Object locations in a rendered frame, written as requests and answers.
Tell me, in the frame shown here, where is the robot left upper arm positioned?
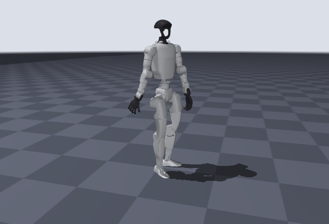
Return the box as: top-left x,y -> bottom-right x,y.
174,44 -> 186,74

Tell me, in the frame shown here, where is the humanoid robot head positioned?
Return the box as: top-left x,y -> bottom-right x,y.
154,20 -> 172,44

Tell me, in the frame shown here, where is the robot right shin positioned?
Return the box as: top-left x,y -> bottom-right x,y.
153,133 -> 165,169

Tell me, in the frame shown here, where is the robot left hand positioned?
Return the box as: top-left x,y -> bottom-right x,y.
184,88 -> 193,111

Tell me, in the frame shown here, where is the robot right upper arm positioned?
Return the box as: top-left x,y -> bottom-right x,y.
143,45 -> 157,79

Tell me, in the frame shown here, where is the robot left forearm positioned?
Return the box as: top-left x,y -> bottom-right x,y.
179,70 -> 190,94

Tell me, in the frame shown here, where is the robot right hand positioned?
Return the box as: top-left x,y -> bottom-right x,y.
128,95 -> 143,114

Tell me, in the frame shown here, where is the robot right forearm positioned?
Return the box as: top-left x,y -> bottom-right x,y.
135,70 -> 148,99

